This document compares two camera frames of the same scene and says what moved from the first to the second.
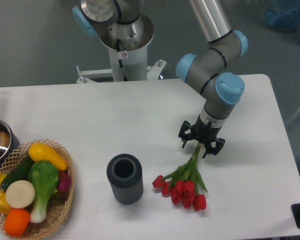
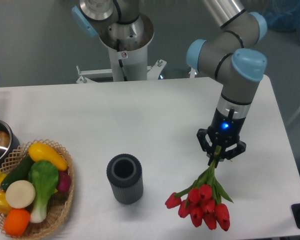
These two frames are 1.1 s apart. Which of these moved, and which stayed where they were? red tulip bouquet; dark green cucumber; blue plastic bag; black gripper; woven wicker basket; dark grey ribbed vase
Moved: red tulip bouquet; black gripper
Stayed: dark green cucumber; woven wicker basket; blue plastic bag; dark grey ribbed vase
